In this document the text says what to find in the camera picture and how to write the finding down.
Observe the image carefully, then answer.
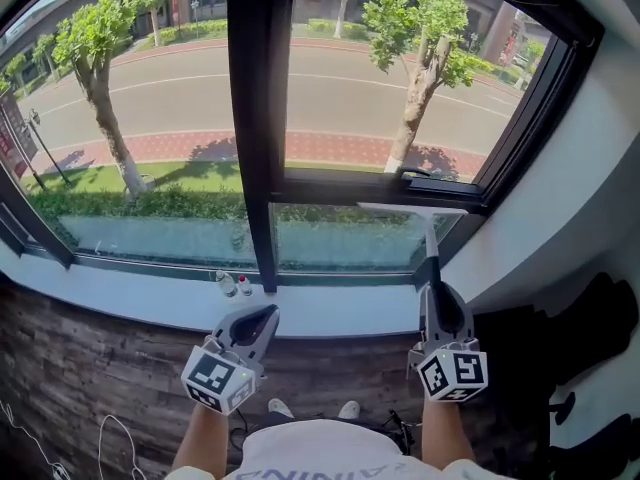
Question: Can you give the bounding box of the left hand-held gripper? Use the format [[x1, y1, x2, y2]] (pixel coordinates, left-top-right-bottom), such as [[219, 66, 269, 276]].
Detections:
[[180, 304, 281, 416]]

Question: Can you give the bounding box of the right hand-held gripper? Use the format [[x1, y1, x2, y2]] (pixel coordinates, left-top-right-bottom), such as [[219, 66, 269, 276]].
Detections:
[[406, 281, 489, 404]]

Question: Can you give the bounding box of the white squeegee with grey handle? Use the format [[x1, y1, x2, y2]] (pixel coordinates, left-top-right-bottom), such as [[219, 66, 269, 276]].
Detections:
[[356, 201, 470, 337]]

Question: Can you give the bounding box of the small window glass pane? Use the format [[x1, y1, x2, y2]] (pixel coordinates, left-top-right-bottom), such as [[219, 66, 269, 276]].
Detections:
[[270, 202, 464, 275]]

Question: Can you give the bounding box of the wide window glass pane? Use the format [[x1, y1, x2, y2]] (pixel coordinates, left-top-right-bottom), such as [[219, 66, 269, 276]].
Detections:
[[0, 0, 259, 270]]

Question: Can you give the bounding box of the square window glass pane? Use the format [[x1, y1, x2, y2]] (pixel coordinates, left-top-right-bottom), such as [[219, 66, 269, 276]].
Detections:
[[284, 0, 554, 185]]

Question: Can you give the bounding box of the person's left forearm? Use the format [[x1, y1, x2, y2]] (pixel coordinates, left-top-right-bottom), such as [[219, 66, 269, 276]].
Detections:
[[171, 401, 232, 480]]

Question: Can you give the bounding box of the person's right forearm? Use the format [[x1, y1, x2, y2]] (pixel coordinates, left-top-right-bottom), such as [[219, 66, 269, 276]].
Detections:
[[418, 398, 477, 470]]

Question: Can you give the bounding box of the clear plastic bottle white cap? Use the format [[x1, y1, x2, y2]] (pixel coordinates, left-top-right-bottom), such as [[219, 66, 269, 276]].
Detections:
[[215, 269, 238, 299]]

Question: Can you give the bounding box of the person's left white shoe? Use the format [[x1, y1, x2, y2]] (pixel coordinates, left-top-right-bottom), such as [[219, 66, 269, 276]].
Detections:
[[267, 398, 296, 420]]

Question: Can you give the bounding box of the white windowsill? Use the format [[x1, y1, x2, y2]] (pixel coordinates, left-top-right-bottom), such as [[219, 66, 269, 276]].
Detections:
[[0, 255, 451, 339]]

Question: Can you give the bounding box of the white printed shirt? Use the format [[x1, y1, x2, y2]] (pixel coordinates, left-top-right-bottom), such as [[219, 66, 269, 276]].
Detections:
[[163, 419, 509, 480]]

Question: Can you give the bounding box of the tree with cut branches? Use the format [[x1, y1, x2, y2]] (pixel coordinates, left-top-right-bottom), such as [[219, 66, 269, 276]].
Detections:
[[361, 0, 494, 175]]

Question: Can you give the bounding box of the tree with white-painted trunk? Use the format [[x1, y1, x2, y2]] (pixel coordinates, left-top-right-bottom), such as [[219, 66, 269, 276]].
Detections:
[[49, 0, 149, 198]]

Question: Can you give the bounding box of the black street lamp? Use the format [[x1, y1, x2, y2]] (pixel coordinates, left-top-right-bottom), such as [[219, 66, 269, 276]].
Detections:
[[25, 108, 72, 187]]

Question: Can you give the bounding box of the red sign board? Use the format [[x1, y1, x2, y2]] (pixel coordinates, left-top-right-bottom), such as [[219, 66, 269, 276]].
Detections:
[[0, 90, 40, 182]]

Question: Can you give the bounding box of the black cable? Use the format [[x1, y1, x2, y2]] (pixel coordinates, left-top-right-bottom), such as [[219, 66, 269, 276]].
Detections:
[[382, 408, 417, 457]]

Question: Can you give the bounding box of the white looped cable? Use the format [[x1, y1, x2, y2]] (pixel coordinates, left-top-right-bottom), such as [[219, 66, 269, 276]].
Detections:
[[96, 413, 147, 480]]

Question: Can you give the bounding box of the black window frame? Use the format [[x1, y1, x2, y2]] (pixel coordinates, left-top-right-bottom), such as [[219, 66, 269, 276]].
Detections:
[[0, 0, 606, 294]]

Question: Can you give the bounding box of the thin white cable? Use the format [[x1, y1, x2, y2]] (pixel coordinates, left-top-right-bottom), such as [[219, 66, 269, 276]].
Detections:
[[0, 399, 72, 480]]

